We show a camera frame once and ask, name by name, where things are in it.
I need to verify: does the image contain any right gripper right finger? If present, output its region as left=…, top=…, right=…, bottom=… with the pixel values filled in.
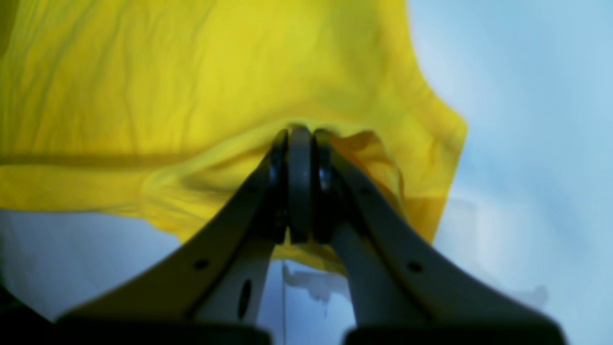
left=312, top=129, right=566, bottom=345

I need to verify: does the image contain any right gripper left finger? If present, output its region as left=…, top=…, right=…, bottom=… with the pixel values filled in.
left=57, top=126, right=313, bottom=336

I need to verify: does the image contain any orange t-shirt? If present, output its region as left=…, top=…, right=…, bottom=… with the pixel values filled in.
left=0, top=0, right=468, bottom=275

